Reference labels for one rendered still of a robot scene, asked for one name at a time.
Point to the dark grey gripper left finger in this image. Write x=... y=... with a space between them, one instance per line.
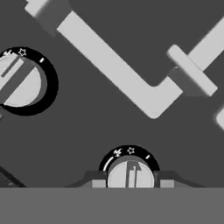
x=94 y=179

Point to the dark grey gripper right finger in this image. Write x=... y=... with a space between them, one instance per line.
x=167 y=179

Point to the dark grey hob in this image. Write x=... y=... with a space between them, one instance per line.
x=87 y=131

